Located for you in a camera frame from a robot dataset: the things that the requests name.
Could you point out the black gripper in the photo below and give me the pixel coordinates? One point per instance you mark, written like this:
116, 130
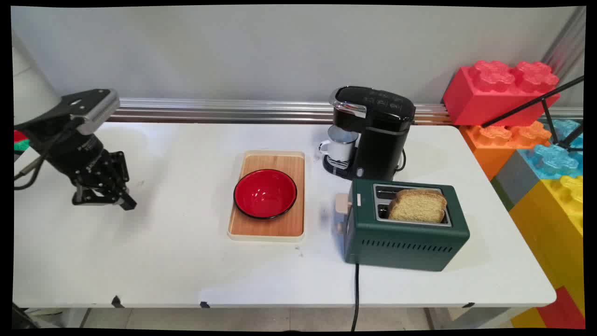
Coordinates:
79, 156

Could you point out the cream toaster lever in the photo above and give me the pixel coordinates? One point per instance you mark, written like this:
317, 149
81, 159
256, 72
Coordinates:
342, 203

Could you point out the red green toy block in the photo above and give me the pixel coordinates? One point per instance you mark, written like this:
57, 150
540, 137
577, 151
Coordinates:
19, 140

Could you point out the red bowl black rim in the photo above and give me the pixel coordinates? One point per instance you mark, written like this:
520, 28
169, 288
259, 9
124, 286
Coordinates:
265, 193

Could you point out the wooden cutting board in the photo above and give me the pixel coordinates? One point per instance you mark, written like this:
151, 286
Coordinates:
280, 226

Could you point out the white enamel mug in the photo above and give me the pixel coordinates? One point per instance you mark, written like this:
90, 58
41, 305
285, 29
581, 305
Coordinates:
340, 148

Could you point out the cream toaster dial knob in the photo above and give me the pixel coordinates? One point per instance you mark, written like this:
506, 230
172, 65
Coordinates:
341, 227

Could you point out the black coffee maker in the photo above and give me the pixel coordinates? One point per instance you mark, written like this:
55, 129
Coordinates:
380, 140

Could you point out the green two-slot toaster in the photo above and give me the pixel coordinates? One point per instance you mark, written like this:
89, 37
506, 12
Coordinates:
401, 245

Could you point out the brown bread slice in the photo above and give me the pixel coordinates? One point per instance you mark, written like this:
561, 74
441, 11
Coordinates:
415, 210
426, 192

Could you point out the large orange toy block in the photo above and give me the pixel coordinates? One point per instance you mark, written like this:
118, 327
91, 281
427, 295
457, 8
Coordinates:
489, 144

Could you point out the large red toy block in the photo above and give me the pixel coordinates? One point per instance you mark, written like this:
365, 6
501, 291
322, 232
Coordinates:
489, 100

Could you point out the black tripod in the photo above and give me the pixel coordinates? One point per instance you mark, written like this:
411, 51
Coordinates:
522, 107

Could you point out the large cyan toy block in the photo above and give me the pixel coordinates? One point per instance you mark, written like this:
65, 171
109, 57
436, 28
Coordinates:
555, 161
562, 127

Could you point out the aluminium corner profile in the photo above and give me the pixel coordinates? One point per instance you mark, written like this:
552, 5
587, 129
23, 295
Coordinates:
566, 44

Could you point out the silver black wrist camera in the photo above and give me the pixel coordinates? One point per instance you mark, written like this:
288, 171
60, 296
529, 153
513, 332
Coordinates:
91, 106

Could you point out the aluminium table rail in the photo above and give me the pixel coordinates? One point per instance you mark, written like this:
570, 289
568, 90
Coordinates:
210, 111

